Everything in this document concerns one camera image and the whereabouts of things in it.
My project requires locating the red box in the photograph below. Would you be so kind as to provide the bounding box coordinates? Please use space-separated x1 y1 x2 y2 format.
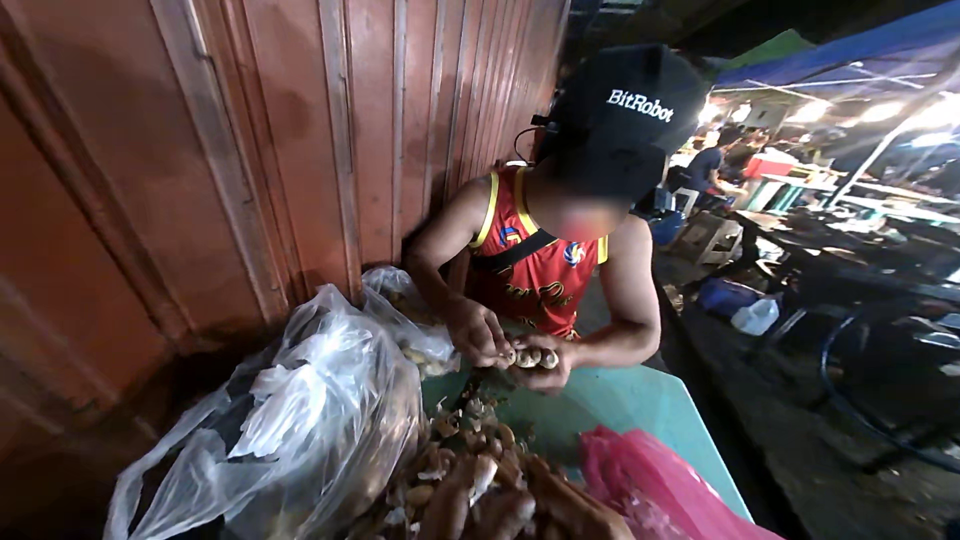
743 152 796 181

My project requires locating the dark blue bag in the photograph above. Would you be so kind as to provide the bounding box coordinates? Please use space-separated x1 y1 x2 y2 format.
697 277 760 317

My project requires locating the white garlic clove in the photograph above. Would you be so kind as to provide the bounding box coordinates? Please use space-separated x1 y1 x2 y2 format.
470 456 498 505

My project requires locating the metal canopy pole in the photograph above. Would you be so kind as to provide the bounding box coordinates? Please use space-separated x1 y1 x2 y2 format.
825 56 960 210

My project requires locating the person's right hand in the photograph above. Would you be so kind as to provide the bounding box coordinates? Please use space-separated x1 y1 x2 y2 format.
474 456 637 540

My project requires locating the blue canopy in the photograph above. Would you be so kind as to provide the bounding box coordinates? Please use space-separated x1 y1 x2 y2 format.
712 0 960 95

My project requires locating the pile of garlic and peels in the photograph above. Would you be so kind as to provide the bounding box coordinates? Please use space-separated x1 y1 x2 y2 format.
348 397 571 540

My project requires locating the pale green long table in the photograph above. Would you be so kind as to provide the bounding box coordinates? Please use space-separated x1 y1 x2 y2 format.
746 172 960 228

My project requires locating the blue round hoop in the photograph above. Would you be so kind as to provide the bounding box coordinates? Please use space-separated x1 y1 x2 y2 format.
819 311 960 475

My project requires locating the person's left hand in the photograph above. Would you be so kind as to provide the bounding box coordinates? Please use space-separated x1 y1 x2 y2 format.
420 453 481 540

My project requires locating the green canopy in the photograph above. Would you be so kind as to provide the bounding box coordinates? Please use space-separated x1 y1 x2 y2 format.
724 29 817 71

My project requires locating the garlic bulb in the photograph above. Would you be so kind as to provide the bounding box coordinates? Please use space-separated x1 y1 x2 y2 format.
507 346 560 371

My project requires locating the large clear plastic bag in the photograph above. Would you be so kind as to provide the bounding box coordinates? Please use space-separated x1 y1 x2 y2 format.
103 283 429 540

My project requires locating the red yellow sleeveless jersey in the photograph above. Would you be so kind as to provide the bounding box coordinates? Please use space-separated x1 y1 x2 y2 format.
465 165 610 341

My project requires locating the pink plastic bag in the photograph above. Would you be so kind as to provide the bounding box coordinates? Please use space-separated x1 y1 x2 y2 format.
579 425 787 540

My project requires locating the small clear plastic bag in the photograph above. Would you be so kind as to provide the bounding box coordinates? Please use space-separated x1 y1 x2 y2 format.
361 265 462 378

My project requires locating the black shoulder strap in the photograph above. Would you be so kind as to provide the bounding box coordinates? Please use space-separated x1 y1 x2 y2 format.
471 228 558 273

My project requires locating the black cap with white print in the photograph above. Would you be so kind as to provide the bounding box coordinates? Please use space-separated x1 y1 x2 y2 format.
536 42 711 201

